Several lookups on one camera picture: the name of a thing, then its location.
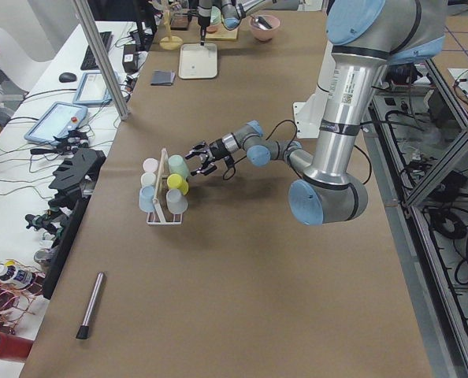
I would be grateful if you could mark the green cup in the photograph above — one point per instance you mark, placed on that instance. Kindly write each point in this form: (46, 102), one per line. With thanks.
(177, 165)

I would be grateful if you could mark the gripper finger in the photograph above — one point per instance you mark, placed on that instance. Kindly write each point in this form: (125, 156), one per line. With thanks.
(200, 150)
(207, 166)
(202, 35)

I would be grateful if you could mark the metal scoop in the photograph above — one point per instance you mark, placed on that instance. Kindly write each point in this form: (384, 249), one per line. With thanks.
(260, 23)

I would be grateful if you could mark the wooden mug tree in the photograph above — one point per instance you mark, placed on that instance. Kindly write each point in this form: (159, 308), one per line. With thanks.
(170, 41)

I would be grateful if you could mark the near teach pendant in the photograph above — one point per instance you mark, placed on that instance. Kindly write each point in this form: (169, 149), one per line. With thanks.
(56, 122)

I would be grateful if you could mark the grey cup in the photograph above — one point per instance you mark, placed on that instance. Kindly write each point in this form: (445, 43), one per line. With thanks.
(176, 201)

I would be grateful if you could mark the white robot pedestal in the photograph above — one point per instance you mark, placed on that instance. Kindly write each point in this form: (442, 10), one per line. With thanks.
(308, 114)

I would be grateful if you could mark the pink cup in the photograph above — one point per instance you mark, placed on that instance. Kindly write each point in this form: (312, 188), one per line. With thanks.
(150, 165)

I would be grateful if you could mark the cream rabbit tray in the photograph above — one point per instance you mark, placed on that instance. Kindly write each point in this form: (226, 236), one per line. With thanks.
(198, 61)

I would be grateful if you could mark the wooden cutting board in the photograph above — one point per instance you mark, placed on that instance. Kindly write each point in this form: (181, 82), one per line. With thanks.
(218, 32)

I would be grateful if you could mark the yellow cup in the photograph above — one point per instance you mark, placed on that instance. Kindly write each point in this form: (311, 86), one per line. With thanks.
(176, 181)

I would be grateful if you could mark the far teach pendant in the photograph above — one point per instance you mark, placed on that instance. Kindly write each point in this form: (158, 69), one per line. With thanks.
(92, 90)

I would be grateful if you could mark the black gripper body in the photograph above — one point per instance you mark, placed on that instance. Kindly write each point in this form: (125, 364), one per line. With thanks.
(217, 149)

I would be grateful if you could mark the blue cup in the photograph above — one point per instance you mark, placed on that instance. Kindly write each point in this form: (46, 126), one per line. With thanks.
(146, 196)

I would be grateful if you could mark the stacked green bowls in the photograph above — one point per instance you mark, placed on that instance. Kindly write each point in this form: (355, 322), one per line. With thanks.
(215, 20)

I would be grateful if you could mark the dark wooden box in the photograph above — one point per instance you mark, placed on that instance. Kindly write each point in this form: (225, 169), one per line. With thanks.
(180, 22)

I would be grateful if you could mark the white wire cup rack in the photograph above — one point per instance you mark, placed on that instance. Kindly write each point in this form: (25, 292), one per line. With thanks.
(161, 214)

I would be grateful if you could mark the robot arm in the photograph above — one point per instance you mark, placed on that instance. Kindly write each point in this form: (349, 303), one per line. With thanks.
(233, 12)
(366, 37)

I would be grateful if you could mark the aluminium frame post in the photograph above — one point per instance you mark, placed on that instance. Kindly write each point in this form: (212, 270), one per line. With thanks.
(87, 21)

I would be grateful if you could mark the pink bowl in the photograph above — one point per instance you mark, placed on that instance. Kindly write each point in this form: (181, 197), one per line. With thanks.
(263, 35)

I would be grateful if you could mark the cream cup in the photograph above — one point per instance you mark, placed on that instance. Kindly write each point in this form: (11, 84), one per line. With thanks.
(148, 179)

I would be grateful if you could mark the red cylinder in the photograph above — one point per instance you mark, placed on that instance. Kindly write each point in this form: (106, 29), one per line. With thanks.
(13, 348)

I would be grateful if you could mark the black slotted stand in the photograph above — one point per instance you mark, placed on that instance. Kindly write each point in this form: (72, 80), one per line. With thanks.
(72, 174)

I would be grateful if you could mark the teach pendant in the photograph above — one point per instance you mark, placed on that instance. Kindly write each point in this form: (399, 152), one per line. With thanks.
(92, 90)
(56, 122)

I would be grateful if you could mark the black computer mouse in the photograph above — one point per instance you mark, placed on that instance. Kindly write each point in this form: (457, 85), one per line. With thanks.
(67, 77)

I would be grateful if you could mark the grey folded cloth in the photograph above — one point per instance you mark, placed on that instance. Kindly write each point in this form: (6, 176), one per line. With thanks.
(162, 78)

